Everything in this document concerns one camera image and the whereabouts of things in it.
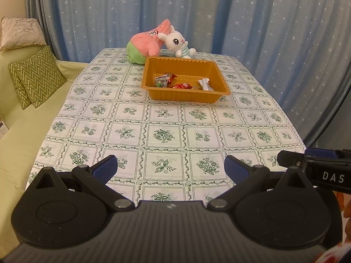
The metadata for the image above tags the blue starry curtain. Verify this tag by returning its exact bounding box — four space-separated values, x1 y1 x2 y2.
25 0 351 148

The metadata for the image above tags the orange plastic tray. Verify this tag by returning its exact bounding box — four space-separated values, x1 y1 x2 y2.
141 56 230 103

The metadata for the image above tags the pink star plush toy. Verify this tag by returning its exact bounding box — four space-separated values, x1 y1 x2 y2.
126 19 172 65

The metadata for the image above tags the white rabbit plush toy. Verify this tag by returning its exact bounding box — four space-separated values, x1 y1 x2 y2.
158 25 196 59

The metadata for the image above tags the light green sofa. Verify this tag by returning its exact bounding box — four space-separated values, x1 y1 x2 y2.
0 50 91 252

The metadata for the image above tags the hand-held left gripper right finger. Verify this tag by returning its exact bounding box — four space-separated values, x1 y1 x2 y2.
207 155 316 213

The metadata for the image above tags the printed paper card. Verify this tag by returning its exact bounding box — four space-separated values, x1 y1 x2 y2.
0 114 9 140

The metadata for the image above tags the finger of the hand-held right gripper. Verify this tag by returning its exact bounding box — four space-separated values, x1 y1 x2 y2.
304 148 351 159
277 151 308 171

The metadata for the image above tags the green zigzag cushion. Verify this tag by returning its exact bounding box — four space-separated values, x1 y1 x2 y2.
8 62 32 110
17 46 66 108

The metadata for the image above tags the person's right hand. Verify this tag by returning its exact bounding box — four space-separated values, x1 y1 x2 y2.
342 197 351 242

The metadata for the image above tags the beige pillow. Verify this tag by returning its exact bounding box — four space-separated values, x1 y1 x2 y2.
0 16 46 51

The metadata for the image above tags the silver foil wrapper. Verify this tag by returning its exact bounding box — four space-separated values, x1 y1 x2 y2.
198 78 214 91

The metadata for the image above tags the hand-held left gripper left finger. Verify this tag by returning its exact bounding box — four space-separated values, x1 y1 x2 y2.
27 155 135 213

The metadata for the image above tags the green floral patterned tablecloth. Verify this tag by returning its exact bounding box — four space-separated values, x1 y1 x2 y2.
26 48 306 202

